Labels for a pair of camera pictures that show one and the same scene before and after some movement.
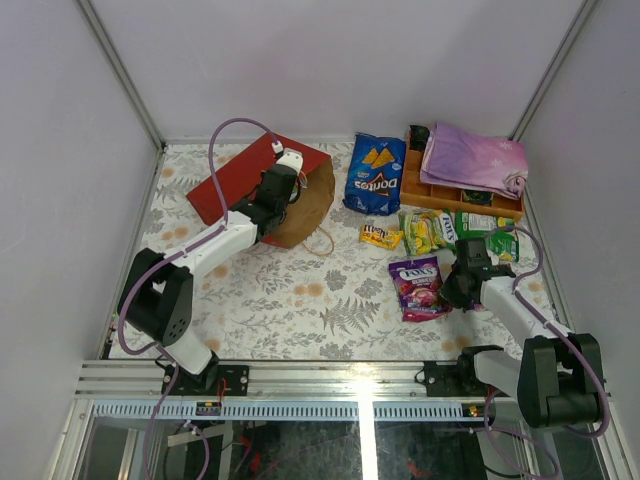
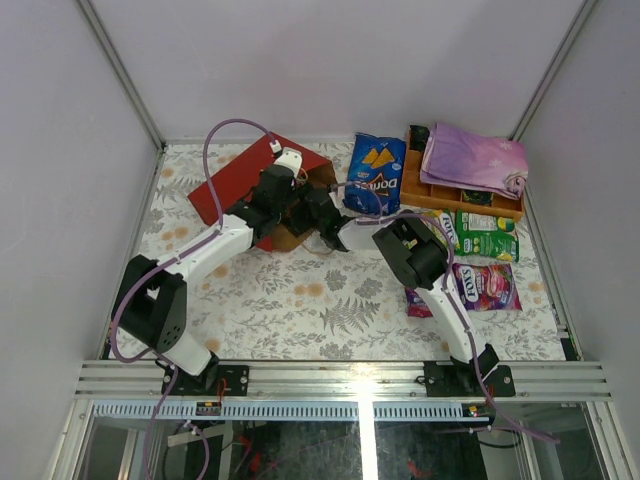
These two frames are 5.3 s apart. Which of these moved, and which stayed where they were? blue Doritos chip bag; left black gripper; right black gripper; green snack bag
Moved: right black gripper
Stayed: green snack bag; left black gripper; blue Doritos chip bag
